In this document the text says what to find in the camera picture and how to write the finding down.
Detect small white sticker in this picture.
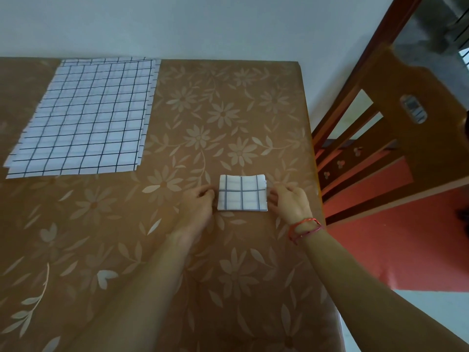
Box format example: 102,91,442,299
399,94,428,124

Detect wooden table with floral cover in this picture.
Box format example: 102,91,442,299
0,56,343,352

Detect person's right hand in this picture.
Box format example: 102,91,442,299
267,185,314,227

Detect person's right forearm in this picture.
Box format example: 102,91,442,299
298,227,469,352

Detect person's left forearm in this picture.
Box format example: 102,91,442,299
64,232,195,352

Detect person's left hand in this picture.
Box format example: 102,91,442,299
171,186,217,243

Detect red string bracelet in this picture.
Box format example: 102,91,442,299
287,217,323,246

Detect wooden chair with sticker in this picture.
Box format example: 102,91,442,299
311,42,469,226

